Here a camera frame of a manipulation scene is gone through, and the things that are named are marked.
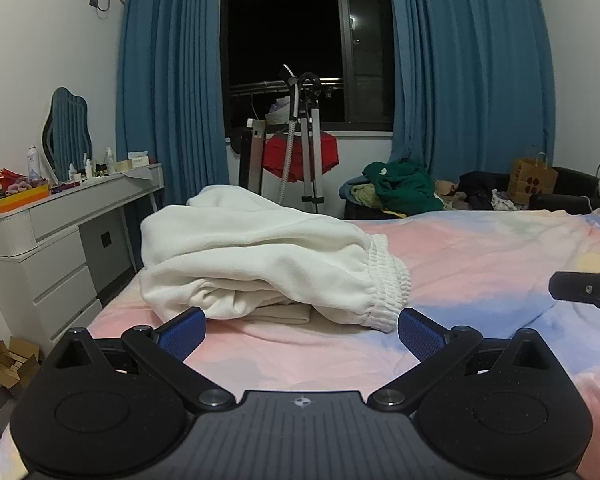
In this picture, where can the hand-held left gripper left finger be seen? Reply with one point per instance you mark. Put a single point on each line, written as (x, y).
(182, 337)

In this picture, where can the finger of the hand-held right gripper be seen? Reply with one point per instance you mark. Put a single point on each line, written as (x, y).
(580, 287)

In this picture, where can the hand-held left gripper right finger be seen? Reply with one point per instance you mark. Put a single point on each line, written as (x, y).
(420, 337)

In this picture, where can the white sweatpants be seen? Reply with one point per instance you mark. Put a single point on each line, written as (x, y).
(260, 250)

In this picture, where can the black clothes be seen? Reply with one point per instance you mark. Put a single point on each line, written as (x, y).
(480, 187)

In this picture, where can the green clothes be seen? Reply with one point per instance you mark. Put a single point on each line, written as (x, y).
(405, 185)

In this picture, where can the pastel bed blanket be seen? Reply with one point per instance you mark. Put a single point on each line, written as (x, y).
(480, 260)

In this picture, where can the cream garment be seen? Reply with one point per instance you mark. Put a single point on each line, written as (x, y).
(280, 315)

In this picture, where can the black sofa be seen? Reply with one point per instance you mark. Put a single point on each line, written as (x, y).
(575, 185)

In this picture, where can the patterned white cloth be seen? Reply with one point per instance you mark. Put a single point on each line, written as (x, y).
(504, 203)

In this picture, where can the brown paper bag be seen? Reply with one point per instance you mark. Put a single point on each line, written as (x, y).
(532, 180)

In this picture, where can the white dressing table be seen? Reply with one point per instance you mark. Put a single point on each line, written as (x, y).
(54, 260)

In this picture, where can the beige cloth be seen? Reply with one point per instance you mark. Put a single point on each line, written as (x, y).
(446, 190)

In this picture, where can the yellow-green cloth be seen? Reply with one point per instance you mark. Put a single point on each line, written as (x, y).
(365, 195)

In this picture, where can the blue cloth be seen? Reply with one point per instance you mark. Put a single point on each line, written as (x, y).
(350, 187)

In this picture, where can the cardboard box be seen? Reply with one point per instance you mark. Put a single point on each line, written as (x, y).
(12, 365)

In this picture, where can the white tissue box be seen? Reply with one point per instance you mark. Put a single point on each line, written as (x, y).
(139, 161)

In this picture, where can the white pump bottle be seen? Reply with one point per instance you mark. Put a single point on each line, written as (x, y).
(109, 162)

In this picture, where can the red cloth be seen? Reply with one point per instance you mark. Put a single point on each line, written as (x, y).
(325, 157)

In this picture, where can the garment steamer stand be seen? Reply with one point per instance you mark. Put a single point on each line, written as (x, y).
(310, 160)

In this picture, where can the orange tray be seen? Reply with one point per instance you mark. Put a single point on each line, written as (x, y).
(14, 200)

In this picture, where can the white spray bottle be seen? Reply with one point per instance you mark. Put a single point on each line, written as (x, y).
(33, 162)

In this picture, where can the red packet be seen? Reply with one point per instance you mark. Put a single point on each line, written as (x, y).
(9, 177)

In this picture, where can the wavy vanity mirror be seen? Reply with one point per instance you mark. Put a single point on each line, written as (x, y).
(69, 130)

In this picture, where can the white hanging cloth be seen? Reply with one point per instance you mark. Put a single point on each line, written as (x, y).
(280, 110)

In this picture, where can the blue curtain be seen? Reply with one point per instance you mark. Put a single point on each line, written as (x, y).
(169, 85)
(470, 60)

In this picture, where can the dark window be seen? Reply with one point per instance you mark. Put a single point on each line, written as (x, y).
(280, 35)

